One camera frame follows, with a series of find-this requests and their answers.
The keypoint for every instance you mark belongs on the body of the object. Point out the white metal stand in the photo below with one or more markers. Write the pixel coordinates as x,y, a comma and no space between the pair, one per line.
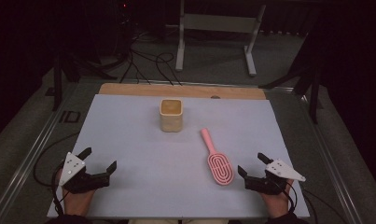
220,23

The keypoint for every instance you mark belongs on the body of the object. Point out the black stand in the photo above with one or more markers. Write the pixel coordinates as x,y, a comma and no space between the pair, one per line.
313,93
57,81

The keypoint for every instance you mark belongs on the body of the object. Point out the pink hairbrush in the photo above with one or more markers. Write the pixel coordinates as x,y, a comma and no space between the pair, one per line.
220,168

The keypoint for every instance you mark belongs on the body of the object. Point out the person's right hand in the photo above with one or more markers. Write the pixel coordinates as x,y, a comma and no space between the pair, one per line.
279,203

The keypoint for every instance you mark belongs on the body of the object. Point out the pale table mat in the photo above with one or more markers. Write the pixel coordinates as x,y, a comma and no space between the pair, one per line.
151,174

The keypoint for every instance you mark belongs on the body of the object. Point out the person's left hand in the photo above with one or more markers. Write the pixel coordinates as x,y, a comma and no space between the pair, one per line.
76,203

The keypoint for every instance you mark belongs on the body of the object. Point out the beige square cup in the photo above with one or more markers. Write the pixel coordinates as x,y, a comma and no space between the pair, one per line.
171,119

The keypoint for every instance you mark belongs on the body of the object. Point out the aluminium rail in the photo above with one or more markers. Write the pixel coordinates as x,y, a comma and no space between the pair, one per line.
27,161
328,161

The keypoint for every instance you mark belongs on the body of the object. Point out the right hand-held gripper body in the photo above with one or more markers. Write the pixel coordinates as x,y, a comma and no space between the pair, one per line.
269,183

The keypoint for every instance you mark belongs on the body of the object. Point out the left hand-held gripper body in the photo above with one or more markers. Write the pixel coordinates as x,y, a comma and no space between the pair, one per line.
73,182

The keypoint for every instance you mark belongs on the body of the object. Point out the wooden table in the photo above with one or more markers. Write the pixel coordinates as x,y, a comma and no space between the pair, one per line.
176,90

